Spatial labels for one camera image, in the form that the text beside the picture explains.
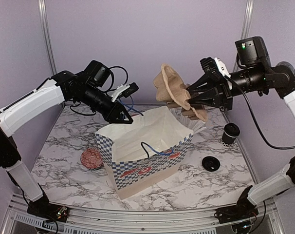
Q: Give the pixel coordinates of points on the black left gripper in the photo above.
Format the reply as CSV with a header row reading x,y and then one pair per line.
x,y
112,115

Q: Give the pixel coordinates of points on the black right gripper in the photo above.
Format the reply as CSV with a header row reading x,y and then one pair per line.
x,y
217,87

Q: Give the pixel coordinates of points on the brown cardboard cup carrier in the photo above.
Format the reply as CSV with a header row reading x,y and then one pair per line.
x,y
172,90

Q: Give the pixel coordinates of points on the blue checkered paper bag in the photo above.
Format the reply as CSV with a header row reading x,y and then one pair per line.
x,y
143,153

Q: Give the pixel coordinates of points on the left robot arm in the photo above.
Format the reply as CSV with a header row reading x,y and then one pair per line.
x,y
83,87

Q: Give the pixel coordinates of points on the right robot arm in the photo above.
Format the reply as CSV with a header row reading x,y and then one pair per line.
x,y
257,74

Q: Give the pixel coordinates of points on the bundle of white straws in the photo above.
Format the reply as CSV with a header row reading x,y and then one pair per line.
x,y
191,122

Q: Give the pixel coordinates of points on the red patterned bowl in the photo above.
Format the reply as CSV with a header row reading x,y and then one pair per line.
x,y
91,159

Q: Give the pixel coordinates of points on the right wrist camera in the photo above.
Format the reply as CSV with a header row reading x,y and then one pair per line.
x,y
214,68

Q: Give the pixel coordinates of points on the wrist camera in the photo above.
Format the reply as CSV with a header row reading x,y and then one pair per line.
x,y
125,91
214,68

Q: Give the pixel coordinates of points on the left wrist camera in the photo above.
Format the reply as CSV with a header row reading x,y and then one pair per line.
x,y
125,91

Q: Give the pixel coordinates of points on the right aluminium frame post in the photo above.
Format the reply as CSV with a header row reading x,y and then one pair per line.
x,y
247,19

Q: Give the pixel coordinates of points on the aluminium frame post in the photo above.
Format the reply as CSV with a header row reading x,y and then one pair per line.
x,y
247,19
46,35

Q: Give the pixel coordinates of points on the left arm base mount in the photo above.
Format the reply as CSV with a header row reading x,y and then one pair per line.
x,y
52,212

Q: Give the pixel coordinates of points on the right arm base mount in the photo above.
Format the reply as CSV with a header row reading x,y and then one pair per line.
x,y
235,213

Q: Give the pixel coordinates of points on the left aluminium frame post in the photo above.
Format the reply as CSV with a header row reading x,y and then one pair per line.
x,y
46,35

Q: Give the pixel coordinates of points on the aluminium front rail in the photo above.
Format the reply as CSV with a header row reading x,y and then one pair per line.
x,y
99,221

